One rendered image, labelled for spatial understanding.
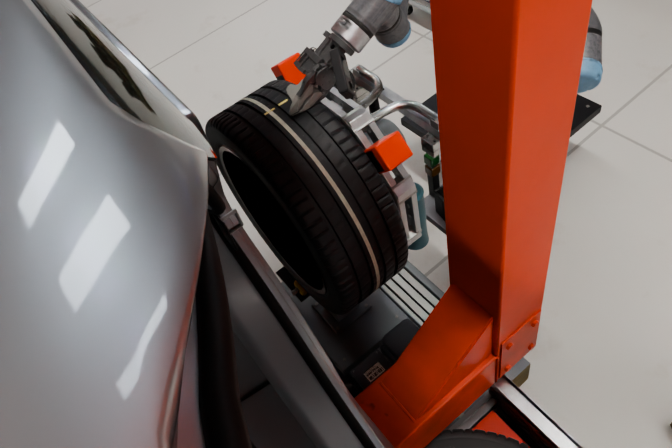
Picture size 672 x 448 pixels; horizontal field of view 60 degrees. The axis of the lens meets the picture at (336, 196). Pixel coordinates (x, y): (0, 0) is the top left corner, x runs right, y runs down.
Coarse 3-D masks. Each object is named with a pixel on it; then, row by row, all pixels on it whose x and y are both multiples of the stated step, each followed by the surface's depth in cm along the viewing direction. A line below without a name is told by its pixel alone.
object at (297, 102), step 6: (300, 84) 138; (288, 90) 139; (294, 90) 138; (306, 90) 136; (312, 90) 137; (294, 96) 138; (306, 96) 137; (294, 102) 137; (300, 102) 137; (294, 108) 138
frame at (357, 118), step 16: (336, 96) 151; (336, 112) 147; (352, 112) 146; (368, 112) 145; (352, 128) 144; (368, 128) 146; (368, 144) 144; (384, 176) 145; (400, 176) 148; (400, 192) 146; (416, 192) 149; (400, 208) 149; (416, 208) 154; (416, 224) 159
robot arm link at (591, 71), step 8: (592, 32) 158; (600, 32) 159; (592, 40) 157; (600, 40) 159; (592, 48) 157; (600, 48) 159; (584, 56) 157; (592, 56) 157; (600, 56) 158; (584, 64) 156; (592, 64) 156; (600, 64) 157; (584, 72) 156; (592, 72) 156; (600, 72) 158; (584, 80) 159; (592, 80) 158; (600, 80) 159; (584, 88) 163; (592, 88) 163
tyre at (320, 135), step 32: (256, 96) 154; (288, 96) 146; (224, 128) 144; (256, 128) 139; (320, 128) 139; (256, 160) 135; (288, 160) 134; (320, 160) 135; (352, 160) 137; (288, 192) 132; (320, 192) 134; (352, 192) 136; (384, 192) 139; (320, 224) 134; (352, 224) 137; (384, 224) 142; (320, 256) 136; (352, 256) 139; (384, 256) 146; (352, 288) 145
